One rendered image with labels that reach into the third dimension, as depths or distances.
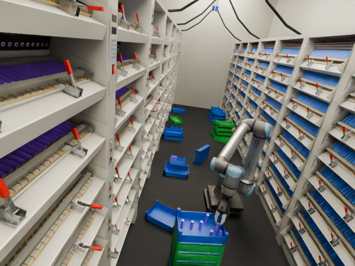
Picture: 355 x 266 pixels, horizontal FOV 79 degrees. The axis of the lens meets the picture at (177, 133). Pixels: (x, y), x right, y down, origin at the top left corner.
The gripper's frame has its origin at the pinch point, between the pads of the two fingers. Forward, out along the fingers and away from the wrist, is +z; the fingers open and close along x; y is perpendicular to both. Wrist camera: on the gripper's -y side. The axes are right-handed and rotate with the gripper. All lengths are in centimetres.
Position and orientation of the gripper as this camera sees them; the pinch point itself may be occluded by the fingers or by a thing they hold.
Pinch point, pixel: (218, 223)
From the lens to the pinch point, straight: 152.2
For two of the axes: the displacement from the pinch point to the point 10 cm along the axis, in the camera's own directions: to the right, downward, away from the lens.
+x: -8.8, -2.8, 3.8
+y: 4.0, -0.3, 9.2
